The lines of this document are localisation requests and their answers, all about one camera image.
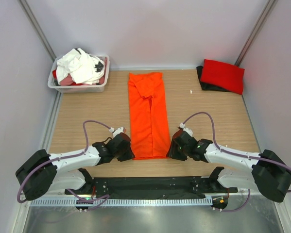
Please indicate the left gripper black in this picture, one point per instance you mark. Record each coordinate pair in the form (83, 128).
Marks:
(128, 155)

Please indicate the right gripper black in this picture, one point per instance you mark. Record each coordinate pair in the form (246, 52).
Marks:
(171, 152)

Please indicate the orange t shirt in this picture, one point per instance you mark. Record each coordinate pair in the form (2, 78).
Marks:
(149, 128)

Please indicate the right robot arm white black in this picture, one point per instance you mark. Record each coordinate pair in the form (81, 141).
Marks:
(264, 172)

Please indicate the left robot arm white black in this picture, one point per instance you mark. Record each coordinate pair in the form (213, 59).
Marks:
(44, 172)

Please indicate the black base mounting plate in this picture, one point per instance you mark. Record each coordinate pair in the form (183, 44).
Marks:
(153, 188)

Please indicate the white plastic basket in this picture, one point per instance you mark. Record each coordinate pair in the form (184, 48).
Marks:
(80, 88)

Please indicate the folded black t shirt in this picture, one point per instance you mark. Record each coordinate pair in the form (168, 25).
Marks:
(206, 86)

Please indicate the pink garment in basket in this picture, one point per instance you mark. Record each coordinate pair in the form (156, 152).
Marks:
(67, 81)

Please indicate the crumpled white t shirt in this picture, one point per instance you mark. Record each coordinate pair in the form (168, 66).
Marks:
(84, 68)

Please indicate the folded red t shirt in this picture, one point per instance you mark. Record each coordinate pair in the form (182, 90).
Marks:
(227, 76)

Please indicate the red garment in basket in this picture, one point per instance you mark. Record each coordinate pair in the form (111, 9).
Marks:
(55, 77)

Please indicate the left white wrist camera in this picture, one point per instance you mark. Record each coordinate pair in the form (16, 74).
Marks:
(117, 131)

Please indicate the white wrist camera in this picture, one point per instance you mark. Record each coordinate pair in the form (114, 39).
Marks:
(117, 131)
(183, 127)

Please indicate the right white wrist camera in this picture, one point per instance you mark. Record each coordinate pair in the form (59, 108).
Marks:
(183, 127)

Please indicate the slotted grey cable duct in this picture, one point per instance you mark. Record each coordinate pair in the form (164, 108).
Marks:
(75, 202)

